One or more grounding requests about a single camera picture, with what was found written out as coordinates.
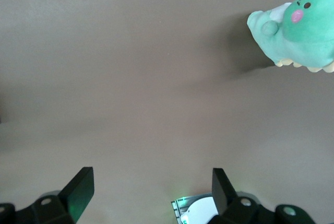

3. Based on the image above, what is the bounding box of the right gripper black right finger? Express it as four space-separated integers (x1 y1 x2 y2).
211 168 275 224

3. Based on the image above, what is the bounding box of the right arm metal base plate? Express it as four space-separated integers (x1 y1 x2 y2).
170 193 217 224

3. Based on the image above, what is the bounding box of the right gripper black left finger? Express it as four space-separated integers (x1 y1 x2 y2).
15 167 95 224

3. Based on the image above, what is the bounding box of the green plush dinosaur toy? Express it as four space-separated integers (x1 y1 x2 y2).
246 0 334 74

